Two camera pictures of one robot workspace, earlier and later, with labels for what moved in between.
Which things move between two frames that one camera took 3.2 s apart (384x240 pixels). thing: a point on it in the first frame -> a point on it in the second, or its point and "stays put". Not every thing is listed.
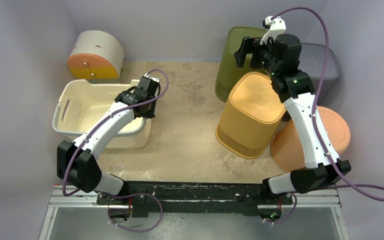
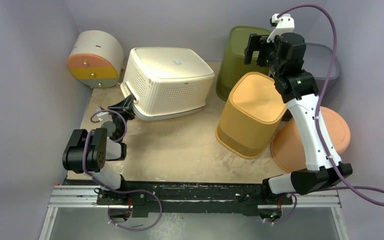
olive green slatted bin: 228,70 stays put
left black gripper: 151,114 -> 126,108
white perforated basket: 80,102 -> 166,82
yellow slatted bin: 250,115 stays put
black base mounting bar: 209,198 stays put
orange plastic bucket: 286,146 stays put
